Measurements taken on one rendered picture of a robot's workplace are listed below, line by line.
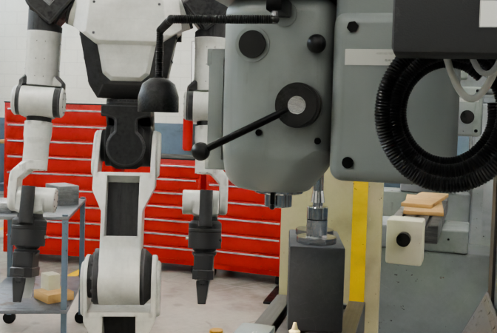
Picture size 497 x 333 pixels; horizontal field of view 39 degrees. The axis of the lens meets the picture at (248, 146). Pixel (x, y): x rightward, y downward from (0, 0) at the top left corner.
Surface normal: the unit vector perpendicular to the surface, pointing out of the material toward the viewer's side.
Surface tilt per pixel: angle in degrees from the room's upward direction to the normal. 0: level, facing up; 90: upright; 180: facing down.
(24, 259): 80
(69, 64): 90
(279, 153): 108
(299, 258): 90
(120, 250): 70
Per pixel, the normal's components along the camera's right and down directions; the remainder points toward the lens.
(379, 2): -0.24, 0.04
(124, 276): 0.09, -0.22
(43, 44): 0.11, 0.04
